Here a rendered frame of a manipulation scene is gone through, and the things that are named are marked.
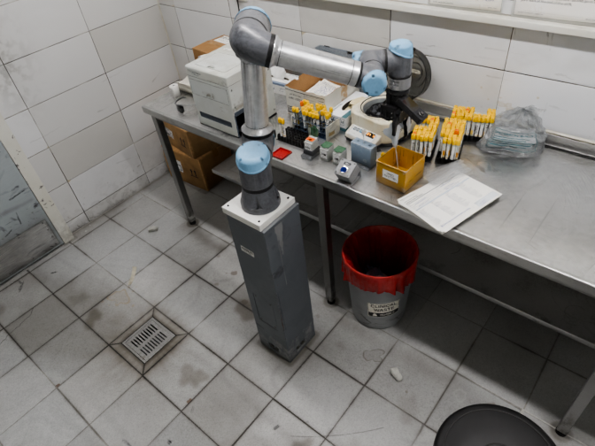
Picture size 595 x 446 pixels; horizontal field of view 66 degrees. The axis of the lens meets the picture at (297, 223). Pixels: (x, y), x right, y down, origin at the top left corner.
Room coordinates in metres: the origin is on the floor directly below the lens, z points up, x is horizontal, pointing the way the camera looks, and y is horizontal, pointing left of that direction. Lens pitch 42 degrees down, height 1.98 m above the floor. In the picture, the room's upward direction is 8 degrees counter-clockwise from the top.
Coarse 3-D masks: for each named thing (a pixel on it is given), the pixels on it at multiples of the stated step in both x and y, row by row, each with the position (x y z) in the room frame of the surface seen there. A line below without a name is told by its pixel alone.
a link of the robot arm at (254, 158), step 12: (252, 144) 1.38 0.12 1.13; (264, 144) 1.37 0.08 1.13; (240, 156) 1.33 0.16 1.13; (252, 156) 1.32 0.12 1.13; (264, 156) 1.32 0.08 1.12; (240, 168) 1.31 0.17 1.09; (252, 168) 1.29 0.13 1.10; (264, 168) 1.30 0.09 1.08; (252, 180) 1.29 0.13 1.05; (264, 180) 1.30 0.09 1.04
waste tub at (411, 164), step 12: (384, 156) 1.44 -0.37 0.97; (408, 156) 1.45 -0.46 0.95; (420, 156) 1.41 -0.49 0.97; (384, 168) 1.38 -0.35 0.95; (396, 168) 1.34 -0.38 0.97; (408, 168) 1.45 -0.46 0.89; (420, 168) 1.38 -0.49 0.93; (384, 180) 1.38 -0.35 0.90; (396, 180) 1.34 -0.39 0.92; (408, 180) 1.33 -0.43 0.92
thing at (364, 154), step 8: (352, 144) 1.55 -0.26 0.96; (360, 144) 1.53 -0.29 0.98; (368, 144) 1.52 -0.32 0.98; (352, 152) 1.56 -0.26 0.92; (360, 152) 1.52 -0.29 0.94; (368, 152) 1.49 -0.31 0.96; (376, 152) 1.51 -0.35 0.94; (352, 160) 1.56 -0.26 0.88; (360, 160) 1.52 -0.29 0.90; (368, 160) 1.49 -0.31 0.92; (368, 168) 1.49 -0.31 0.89
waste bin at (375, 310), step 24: (360, 240) 1.59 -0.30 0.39; (384, 240) 1.57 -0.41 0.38; (408, 240) 1.50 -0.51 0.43; (360, 264) 1.54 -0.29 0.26; (384, 264) 1.54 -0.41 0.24; (408, 264) 1.42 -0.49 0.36; (360, 288) 1.33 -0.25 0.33; (384, 288) 1.29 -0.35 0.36; (408, 288) 1.36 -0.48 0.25; (360, 312) 1.36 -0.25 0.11; (384, 312) 1.31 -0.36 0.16
